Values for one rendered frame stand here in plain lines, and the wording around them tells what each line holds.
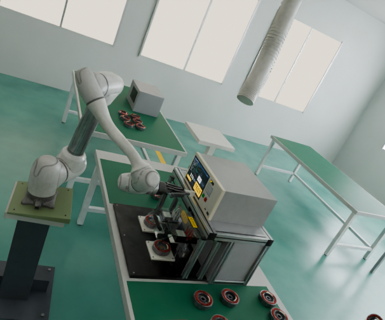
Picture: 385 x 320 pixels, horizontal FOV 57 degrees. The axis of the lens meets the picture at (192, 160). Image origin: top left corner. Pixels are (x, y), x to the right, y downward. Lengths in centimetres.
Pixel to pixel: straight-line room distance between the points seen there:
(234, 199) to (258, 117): 598
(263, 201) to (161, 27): 486
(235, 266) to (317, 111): 680
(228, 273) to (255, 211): 41
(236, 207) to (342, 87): 705
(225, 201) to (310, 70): 638
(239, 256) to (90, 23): 496
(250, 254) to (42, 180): 126
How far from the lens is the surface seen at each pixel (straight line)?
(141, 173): 170
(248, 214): 211
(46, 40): 639
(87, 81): 190
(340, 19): 823
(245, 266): 225
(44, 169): 215
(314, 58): 811
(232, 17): 695
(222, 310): 211
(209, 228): 195
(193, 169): 224
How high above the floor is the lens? 210
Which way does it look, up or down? 22 degrees down
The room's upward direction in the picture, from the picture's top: 24 degrees clockwise
